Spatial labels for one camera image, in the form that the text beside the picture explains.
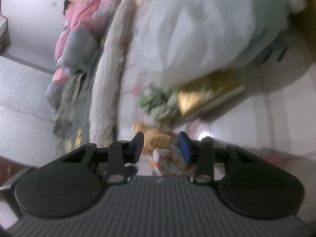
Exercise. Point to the cream folded blanket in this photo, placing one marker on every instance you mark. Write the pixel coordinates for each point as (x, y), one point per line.
(108, 76)

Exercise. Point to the green patterned cloth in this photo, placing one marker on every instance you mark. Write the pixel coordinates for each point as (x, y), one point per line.
(160, 104)

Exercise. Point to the plaid floral bed sheet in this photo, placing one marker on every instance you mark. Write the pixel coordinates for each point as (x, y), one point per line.
(275, 116)

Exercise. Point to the pale green plastic bag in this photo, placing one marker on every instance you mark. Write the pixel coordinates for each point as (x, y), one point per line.
(178, 41)

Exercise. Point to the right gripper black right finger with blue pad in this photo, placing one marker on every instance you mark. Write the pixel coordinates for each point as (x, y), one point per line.
(204, 155)

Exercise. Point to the gold foil box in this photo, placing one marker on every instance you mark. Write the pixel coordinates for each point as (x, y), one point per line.
(202, 91)

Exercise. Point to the white door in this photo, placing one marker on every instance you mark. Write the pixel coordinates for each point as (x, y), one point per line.
(27, 120)

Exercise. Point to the orange patterned cloth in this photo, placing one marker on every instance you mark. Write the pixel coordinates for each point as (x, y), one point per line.
(162, 152)

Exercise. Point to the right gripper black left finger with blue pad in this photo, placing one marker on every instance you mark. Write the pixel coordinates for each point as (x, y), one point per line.
(108, 163)

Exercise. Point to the pink grey floral quilt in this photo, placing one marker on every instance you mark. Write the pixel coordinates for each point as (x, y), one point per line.
(83, 30)

